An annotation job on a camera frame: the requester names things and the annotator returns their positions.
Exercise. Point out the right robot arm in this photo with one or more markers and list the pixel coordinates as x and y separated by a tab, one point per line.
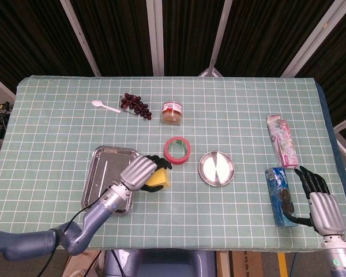
338	256

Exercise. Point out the dark red grape bunch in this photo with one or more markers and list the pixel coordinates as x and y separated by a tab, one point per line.
132	101

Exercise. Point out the pink floral carton box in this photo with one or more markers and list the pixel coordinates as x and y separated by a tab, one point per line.
282	141

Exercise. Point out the clear jar of rubber bands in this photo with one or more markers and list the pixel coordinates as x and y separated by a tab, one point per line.
171	115

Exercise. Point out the brown cardboard box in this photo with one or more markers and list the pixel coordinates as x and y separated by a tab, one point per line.
253	264

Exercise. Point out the green checkered tablecloth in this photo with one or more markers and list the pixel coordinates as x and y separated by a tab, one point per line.
219	219

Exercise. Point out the blue cookie package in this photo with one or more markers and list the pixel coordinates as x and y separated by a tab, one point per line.
276	187

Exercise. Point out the round steel plate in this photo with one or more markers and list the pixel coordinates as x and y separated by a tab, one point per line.
216	168

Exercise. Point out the white metal frame post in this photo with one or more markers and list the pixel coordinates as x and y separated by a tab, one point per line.
80	37
314	37
219	37
155	37

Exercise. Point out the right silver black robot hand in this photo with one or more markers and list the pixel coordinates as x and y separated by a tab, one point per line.
327	210

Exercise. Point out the blue grey robot torso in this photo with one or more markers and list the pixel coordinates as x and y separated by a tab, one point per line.
167	262

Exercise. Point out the red tape roll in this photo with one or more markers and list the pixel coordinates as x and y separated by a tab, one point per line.
173	159

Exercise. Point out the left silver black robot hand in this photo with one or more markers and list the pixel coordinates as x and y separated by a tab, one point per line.
137	173

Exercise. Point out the rectangular steel tray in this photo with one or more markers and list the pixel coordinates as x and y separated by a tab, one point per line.
103	167

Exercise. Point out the yellow foam cube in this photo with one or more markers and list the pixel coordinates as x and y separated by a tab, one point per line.
161	179

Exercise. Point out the white plastic spoon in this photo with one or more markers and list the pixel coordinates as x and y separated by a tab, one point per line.
96	103

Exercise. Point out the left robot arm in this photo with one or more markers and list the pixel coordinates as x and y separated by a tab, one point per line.
98	213

